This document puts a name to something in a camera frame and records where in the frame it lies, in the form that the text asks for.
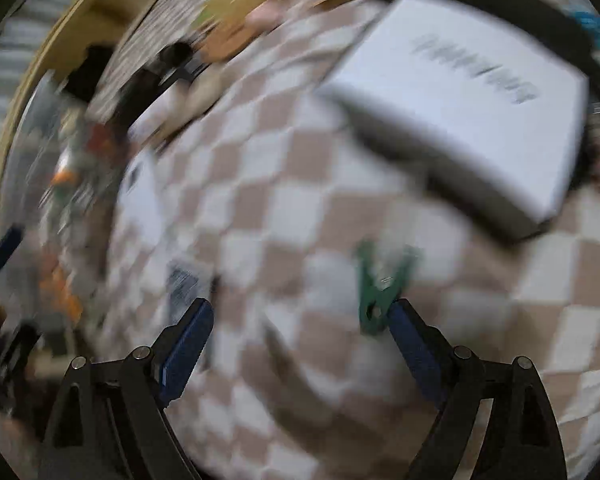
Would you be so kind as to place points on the black cloth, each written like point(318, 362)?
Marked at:
point(96, 60)

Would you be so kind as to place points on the wooden shelf unit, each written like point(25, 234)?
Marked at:
point(80, 5)

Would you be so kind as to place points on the brown leather round pouch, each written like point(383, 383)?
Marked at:
point(225, 40)

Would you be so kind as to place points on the white bottle with orange cap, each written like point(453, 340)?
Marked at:
point(62, 172)

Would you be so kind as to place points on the grey curtain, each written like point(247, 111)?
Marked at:
point(10, 60)

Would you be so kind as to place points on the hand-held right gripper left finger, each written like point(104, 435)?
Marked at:
point(187, 345)

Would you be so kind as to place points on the white cardboard box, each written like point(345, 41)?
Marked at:
point(460, 110)

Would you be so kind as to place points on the teal face mask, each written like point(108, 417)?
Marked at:
point(592, 25)

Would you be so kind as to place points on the green clip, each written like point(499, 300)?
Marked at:
point(380, 290)

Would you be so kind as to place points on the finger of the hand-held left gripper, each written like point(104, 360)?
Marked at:
point(2, 252)

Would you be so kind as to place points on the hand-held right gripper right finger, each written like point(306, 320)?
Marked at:
point(417, 350)

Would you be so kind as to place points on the clear plastic storage box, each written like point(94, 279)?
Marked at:
point(45, 135)

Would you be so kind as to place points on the checkered bed sheet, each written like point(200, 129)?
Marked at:
point(280, 210)

